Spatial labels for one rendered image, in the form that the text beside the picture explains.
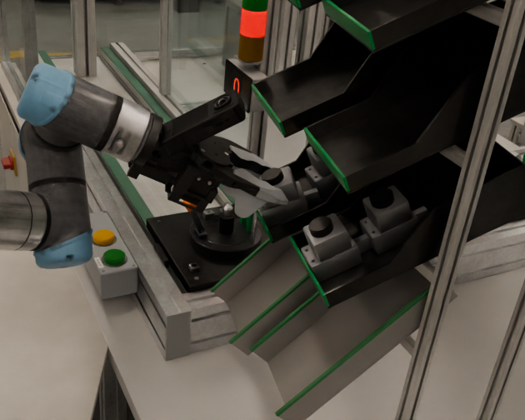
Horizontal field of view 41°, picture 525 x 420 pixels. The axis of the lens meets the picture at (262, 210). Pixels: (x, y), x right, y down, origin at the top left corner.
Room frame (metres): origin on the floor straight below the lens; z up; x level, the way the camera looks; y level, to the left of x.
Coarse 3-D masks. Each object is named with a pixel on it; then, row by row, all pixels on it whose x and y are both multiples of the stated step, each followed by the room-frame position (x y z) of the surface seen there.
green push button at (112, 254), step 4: (104, 252) 1.05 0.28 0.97; (108, 252) 1.05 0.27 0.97; (112, 252) 1.05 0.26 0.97; (116, 252) 1.05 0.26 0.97; (120, 252) 1.05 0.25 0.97; (124, 252) 1.06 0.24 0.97; (104, 256) 1.04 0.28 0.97; (108, 256) 1.04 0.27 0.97; (112, 256) 1.04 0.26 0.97; (116, 256) 1.04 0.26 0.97; (120, 256) 1.04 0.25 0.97; (124, 256) 1.05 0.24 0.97; (104, 260) 1.03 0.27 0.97; (108, 260) 1.03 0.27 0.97; (112, 260) 1.03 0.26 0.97; (116, 260) 1.03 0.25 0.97; (120, 260) 1.03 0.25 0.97; (124, 260) 1.04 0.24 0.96; (112, 264) 1.03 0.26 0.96; (116, 264) 1.03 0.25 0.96
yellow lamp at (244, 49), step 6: (240, 36) 1.35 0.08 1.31; (240, 42) 1.35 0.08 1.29; (246, 42) 1.34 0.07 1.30; (252, 42) 1.34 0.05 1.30; (258, 42) 1.34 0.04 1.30; (240, 48) 1.35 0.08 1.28; (246, 48) 1.34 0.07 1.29; (252, 48) 1.34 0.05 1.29; (258, 48) 1.34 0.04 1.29; (240, 54) 1.35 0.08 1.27; (246, 54) 1.34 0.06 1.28; (252, 54) 1.34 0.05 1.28; (258, 54) 1.35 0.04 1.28; (246, 60) 1.34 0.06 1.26; (252, 60) 1.34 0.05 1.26; (258, 60) 1.35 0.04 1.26
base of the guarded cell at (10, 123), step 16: (0, 64) 2.23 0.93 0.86; (144, 64) 2.38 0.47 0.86; (0, 80) 2.09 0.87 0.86; (0, 96) 2.12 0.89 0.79; (0, 112) 2.16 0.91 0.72; (16, 112) 1.86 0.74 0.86; (0, 128) 2.20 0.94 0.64; (16, 128) 1.88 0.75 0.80; (16, 144) 1.89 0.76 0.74; (16, 160) 1.92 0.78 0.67; (16, 176) 1.95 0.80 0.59
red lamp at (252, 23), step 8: (248, 16) 1.34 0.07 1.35; (256, 16) 1.34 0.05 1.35; (264, 16) 1.35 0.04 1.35; (248, 24) 1.34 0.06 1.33; (256, 24) 1.34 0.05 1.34; (264, 24) 1.35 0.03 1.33; (240, 32) 1.36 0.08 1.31; (248, 32) 1.34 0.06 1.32; (256, 32) 1.34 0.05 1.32; (264, 32) 1.36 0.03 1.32
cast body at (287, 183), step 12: (276, 168) 0.87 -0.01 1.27; (288, 168) 0.87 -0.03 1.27; (264, 180) 0.85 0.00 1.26; (276, 180) 0.84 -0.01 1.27; (288, 180) 0.85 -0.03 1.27; (288, 192) 0.84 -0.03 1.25; (300, 192) 0.86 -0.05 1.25; (312, 192) 0.87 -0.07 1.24; (264, 204) 0.85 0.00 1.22; (276, 204) 0.84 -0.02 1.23; (288, 204) 0.84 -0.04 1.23; (300, 204) 0.85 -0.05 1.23; (312, 204) 0.87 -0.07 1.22; (264, 216) 0.84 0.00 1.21; (276, 216) 0.84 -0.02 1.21; (288, 216) 0.84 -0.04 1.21
